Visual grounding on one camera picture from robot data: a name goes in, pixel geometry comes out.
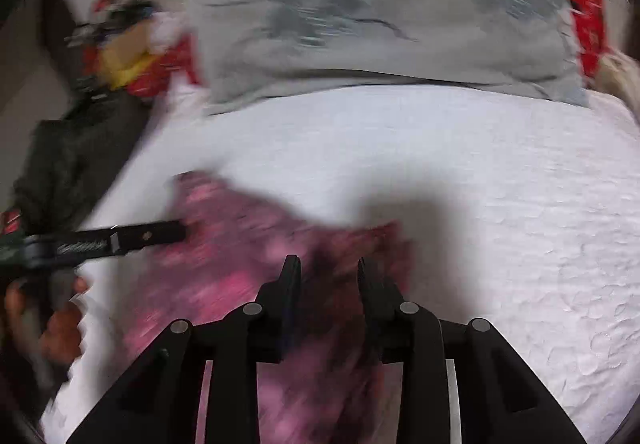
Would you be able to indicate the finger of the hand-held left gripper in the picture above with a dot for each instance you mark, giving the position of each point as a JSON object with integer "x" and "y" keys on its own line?
{"x": 145, "y": 236}

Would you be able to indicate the white bed sheet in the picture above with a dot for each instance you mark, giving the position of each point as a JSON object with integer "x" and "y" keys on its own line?
{"x": 475, "y": 174}

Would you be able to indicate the grey floral blanket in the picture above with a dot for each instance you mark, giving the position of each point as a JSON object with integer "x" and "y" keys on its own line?
{"x": 400, "y": 24}

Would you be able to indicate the pink floral cloth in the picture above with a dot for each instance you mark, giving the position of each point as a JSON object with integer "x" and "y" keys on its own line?
{"x": 225, "y": 234}

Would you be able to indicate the person's left hand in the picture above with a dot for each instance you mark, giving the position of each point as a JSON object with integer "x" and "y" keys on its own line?
{"x": 62, "y": 331}

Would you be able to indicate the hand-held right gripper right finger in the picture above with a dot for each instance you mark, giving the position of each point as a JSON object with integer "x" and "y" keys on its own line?
{"x": 367, "y": 291}

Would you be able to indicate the yellow and red clutter pile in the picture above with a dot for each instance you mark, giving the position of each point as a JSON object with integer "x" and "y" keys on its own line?
{"x": 122, "y": 67}

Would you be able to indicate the dark green cloth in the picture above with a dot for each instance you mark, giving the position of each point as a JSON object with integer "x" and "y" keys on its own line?
{"x": 70, "y": 164}

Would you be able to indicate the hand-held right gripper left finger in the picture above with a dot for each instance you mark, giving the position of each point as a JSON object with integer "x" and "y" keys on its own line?
{"x": 290, "y": 291}

